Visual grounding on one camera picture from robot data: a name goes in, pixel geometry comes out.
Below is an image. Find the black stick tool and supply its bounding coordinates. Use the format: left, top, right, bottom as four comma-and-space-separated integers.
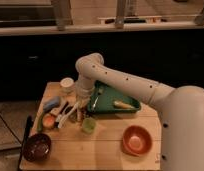
57, 101, 69, 116

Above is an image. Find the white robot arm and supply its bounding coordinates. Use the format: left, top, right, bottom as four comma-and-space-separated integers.
75, 53, 204, 171

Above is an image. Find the metal cup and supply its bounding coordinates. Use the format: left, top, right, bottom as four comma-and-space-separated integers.
69, 112, 77, 123

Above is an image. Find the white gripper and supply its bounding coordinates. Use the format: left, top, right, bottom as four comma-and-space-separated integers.
75, 86, 94, 108

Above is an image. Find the green pepper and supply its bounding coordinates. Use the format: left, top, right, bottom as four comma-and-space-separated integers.
37, 112, 45, 133

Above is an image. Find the metal spoon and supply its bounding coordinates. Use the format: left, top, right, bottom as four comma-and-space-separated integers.
92, 88, 104, 110

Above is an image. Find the blue sponge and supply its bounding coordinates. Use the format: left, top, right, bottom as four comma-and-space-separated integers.
43, 96, 61, 112

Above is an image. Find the white cup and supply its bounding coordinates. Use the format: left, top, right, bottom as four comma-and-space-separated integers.
60, 77, 75, 93

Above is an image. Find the red yellow apple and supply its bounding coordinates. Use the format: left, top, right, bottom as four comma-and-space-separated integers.
42, 114, 55, 129

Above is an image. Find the green plastic tray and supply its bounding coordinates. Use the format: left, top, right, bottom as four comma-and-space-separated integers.
87, 81, 141, 114

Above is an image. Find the orange bowl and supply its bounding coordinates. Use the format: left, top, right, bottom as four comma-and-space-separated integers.
122, 125, 152, 156

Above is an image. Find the small green cup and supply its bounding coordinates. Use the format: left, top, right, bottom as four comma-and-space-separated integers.
82, 117, 96, 134

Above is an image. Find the brown spice bottle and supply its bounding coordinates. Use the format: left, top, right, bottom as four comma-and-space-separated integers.
77, 108, 86, 122

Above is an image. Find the dark red bowl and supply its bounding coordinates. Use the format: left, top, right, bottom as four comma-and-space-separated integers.
22, 133, 51, 162

